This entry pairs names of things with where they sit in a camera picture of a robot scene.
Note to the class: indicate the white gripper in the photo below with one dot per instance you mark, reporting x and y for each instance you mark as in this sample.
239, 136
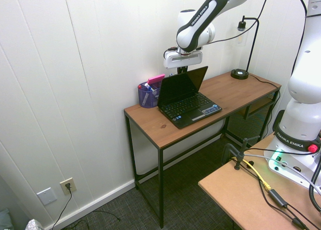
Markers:
183, 59

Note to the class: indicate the black laptop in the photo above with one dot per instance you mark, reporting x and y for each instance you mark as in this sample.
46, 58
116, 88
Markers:
185, 107

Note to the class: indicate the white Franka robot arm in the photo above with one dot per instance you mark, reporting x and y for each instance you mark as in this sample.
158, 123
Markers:
301, 102

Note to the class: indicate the pink sticky note pad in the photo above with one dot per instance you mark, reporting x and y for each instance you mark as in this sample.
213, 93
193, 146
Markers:
156, 79

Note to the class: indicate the white marker with blue cap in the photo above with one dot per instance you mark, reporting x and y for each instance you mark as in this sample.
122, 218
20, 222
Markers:
148, 86

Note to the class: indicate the purple mesh pen holder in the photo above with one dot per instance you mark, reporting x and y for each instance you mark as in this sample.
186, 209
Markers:
146, 99

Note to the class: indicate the black desk lamp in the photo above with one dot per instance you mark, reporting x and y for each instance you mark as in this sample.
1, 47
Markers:
239, 74

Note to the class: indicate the black table clamp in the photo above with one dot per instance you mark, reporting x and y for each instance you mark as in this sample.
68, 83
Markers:
239, 159

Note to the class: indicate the ethernet adapter dongle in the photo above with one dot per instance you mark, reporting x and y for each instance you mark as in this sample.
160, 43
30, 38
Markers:
277, 197

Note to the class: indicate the grey flat panel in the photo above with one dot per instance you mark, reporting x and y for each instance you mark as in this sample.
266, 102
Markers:
15, 205

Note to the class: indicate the white patterned tissue box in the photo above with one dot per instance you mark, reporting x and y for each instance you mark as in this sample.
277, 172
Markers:
33, 225

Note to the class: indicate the teal cloth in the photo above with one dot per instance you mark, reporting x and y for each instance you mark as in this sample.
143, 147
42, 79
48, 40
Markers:
5, 220

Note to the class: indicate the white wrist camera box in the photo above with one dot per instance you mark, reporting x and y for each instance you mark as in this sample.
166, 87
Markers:
169, 52

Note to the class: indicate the wooden desk with black frame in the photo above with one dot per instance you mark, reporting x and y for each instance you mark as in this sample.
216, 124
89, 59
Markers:
150, 124

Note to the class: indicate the beige wall outlet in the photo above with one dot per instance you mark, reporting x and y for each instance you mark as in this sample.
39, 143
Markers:
71, 183

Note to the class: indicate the white blank wall plate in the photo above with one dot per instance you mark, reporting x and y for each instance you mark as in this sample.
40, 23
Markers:
47, 196

